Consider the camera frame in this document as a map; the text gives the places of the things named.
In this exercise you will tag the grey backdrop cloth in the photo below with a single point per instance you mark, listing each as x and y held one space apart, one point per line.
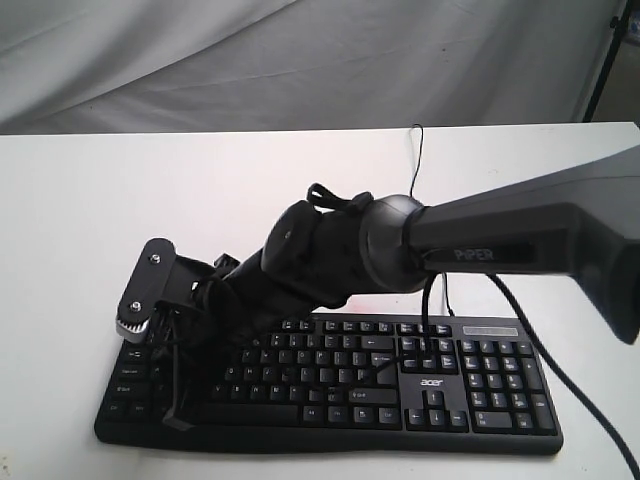
190 66

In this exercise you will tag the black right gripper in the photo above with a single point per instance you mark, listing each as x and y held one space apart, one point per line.
205 317

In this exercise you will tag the black acer keyboard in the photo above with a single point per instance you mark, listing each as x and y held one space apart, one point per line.
350 382

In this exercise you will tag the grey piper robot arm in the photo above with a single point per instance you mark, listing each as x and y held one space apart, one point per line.
582 222

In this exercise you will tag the black tripod stand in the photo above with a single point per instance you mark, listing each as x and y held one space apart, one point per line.
618 26

